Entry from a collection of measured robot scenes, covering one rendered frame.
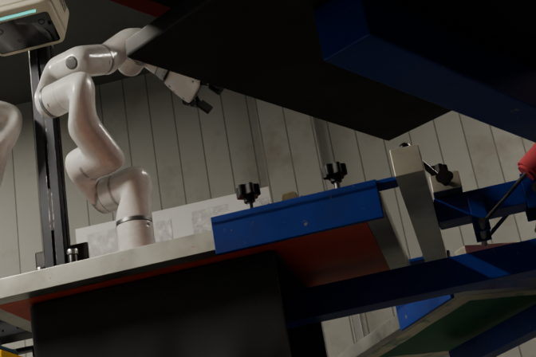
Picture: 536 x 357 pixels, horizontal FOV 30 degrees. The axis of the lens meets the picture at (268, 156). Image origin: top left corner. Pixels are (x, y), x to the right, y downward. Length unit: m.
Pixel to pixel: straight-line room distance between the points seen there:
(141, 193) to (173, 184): 2.95
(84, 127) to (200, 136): 3.09
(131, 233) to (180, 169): 3.02
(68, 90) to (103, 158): 0.19
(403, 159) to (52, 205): 1.26
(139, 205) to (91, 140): 0.21
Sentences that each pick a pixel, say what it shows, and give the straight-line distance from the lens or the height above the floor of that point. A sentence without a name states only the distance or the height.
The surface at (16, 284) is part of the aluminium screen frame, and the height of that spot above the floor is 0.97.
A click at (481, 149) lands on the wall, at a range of 5.36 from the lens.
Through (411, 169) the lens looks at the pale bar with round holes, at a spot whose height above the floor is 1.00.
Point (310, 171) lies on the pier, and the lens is 5.29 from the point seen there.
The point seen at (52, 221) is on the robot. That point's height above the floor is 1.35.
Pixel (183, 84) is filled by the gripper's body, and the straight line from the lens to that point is 2.93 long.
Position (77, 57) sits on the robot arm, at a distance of 2.65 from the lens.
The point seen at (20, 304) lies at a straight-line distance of 1.96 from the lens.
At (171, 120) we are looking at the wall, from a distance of 5.69.
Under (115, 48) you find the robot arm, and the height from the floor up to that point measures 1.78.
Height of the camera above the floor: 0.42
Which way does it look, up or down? 22 degrees up
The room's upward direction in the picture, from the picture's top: 10 degrees counter-clockwise
